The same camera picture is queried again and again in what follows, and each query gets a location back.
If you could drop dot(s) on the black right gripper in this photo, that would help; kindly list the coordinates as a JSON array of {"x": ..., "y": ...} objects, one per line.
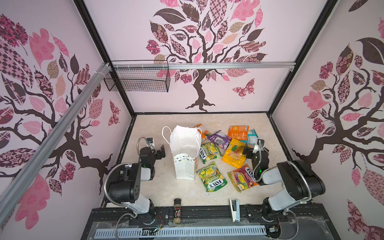
[{"x": 250, "y": 151}]

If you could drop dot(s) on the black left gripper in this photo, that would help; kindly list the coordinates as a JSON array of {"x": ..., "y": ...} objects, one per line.
[{"x": 160, "y": 151}]

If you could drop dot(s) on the white paper bag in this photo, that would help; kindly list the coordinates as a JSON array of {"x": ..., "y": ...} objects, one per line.
[{"x": 185, "y": 144}]

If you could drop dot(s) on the green Fox's bag upper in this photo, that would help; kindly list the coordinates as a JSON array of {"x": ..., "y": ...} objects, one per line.
[{"x": 209, "y": 151}]

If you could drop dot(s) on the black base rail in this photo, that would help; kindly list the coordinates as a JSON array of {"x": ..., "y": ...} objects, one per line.
[{"x": 304, "y": 222}]

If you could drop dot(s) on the green Fox's candy bag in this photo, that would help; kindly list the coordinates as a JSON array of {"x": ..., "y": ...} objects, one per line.
[{"x": 212, "y": 178}]

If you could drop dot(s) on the purple snack packet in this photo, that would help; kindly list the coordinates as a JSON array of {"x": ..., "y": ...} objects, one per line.
[{"x": 220, "y": 139}]

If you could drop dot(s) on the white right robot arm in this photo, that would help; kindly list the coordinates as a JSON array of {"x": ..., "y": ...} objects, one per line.
[{"x": 317, "y": 186}]

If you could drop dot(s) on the left aluminium rail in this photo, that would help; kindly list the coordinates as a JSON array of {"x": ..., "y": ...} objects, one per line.
[{"x": 16, "y": 189}]

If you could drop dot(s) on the orange white snack packet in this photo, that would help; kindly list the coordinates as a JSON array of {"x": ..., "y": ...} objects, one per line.
[{"x": 204, "y": 132}]

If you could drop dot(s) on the black wire basket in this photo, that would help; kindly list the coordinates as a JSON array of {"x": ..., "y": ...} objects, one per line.
[{"x": 139, "y": 76}]

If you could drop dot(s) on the orange snack packet far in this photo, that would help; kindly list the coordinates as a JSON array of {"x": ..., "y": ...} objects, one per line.
[{"x": 238, "y": 132}]

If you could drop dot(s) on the yellow orange mango snack bag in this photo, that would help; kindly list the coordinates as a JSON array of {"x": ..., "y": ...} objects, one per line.
[{"x": 233, "y": 155}]

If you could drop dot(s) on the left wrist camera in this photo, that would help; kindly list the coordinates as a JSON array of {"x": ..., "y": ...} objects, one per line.
[{"x": 150, "y": 142}]

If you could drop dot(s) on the teal white snack packet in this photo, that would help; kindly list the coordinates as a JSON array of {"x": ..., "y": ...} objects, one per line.
[{"x": 252, "y": 138}]

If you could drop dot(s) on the spice bottle black cap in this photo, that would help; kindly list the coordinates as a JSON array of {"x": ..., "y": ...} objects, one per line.
[{"x": 177, "y": 211}]

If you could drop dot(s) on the white slotted cable duct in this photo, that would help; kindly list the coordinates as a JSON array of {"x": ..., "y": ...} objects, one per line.
[{"x": 214, "y": 231}]

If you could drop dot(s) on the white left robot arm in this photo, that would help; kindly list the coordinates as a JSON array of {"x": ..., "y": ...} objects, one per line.
[{"x": 143, "y": 206}]

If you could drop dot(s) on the aluminium rail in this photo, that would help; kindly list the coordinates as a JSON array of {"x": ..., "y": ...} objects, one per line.
[
  {"x": 206, "y": 66},
  {"x": 16, "y": 189}
]

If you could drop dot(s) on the back aluminium rail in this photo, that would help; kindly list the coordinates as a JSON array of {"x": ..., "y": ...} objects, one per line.
[{"x": 206, "y": 66}]

